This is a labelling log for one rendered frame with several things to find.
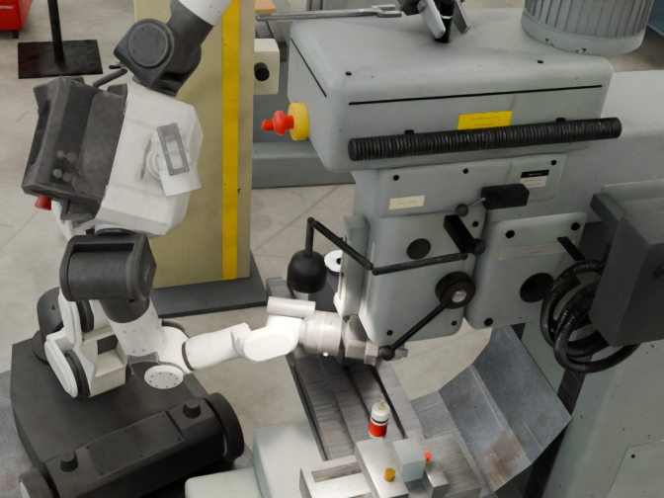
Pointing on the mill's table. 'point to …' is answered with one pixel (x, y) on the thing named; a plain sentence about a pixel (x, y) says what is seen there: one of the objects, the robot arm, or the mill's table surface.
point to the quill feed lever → (452, 293)
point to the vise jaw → (370, 462)
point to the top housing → (435, 83)
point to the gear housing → (456, 183)
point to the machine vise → (438, 448)
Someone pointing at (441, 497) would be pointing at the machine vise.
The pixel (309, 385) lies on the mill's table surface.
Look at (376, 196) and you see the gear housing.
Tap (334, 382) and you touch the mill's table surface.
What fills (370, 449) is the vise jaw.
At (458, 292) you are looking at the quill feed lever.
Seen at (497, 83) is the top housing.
